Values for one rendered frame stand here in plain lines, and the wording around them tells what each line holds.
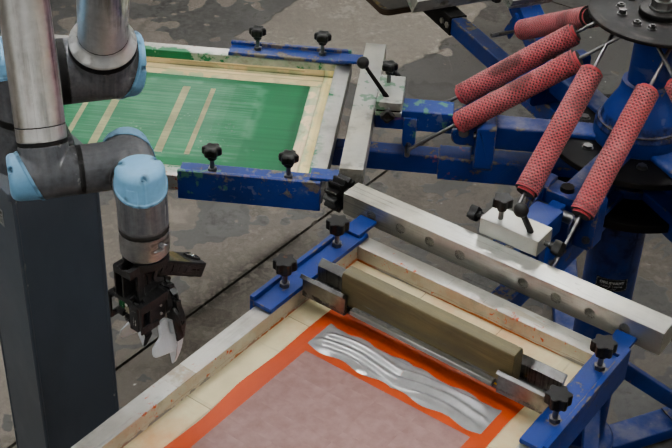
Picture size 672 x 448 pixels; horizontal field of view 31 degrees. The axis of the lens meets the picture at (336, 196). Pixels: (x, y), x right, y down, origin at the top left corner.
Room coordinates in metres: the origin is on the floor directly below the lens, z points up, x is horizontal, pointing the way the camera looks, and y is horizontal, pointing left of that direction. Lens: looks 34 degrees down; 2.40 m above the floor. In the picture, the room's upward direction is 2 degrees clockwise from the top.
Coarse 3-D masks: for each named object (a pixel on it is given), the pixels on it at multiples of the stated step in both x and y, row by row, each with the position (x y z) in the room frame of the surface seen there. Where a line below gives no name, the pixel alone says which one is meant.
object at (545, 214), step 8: (536, 208) 1.99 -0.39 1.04; (544, 208) 2.00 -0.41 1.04; (552, 208) 2.00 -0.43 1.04; (528, 216) 1.97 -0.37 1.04; (536, 216) 1.97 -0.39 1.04; (544, 216) 1.97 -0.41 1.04; (552, 216) 1.97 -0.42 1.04; (560, 216) 1.98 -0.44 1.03; (544, 224) 1.94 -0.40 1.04; (552, 224) 1.95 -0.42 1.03; (560, 224) 1.99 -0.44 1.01; (552, 232) 1.96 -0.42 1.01; (496, 240) 1.88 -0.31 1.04; (512, 248) 1.86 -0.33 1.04
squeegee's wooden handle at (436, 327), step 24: (360, 288) 1.72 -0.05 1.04; (384, 288) 1.70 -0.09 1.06; (384, 312) 1.69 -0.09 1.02; (408, 312) 1.66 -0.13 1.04; (432, 312) 1.64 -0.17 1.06; (432, 336) 1.63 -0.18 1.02; (456, 336) 1.60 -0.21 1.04; (480, 336) 1.58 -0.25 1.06; (480, 360) 1.57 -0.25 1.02; (504, 360) 1.54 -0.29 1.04
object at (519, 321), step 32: (352, 256) 1.90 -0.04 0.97; (384, 256) 1.89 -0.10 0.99; (416, 288) 1.84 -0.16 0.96; (448, 288) 1.80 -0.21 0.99; (480, 288) 1.80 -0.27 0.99; (256, 320) 1.68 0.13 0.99; (512, 320) 1.72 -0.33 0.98; (544, 320) 1.71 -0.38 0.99; (224, 352) 1.60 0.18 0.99; (576, 352) 1.64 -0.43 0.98; (160, 384) 1.51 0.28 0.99; (192, 384) 1.53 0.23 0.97; (128, 416) 1.43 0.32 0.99; (160, 416) 1.47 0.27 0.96
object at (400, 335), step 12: (360, 312) 1.71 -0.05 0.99; (372, 324) 1.68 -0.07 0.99; (384, 324) 1.68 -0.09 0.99; (396, 336) 1.65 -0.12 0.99; (408, 336) 1.65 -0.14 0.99; (420, 348) 1.62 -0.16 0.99; (432, 348) 1.62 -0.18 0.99; (444, 360) 1.59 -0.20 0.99; (456, 360) 1.59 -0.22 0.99; (468, 372) 1.57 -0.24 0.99; (480, 372) 1.56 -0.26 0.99; (492, 384) 1.54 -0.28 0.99
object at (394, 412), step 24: (432, 360) 1.63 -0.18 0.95; (456, 384) 1.57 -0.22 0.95; (480, 384) 1.58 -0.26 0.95; (384, 408) 1.51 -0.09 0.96; (408, 408) 1.51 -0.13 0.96; (504, 408) 1.52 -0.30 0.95; (360, 432) 1.45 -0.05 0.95; (384, 432) 1.45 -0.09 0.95; (408, 432) 1.45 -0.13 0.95; (432, 432) 1.46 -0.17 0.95; (456, 432) 1.46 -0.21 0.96
